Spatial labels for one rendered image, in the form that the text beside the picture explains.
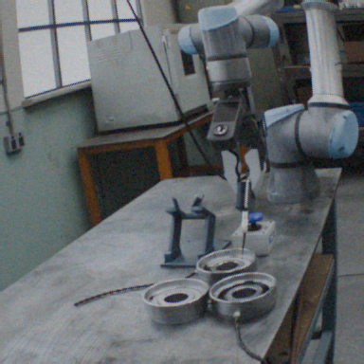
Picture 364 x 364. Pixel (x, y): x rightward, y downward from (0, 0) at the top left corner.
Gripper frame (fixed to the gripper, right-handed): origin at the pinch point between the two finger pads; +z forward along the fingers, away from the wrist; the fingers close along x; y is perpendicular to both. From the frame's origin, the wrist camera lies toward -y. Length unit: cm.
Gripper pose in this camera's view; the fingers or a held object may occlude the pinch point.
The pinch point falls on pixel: (246, 191)
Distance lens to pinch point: 97.5
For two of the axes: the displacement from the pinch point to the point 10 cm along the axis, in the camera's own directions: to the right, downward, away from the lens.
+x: -8.9, 0.5, 4.5
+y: 4.2, -2.8, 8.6
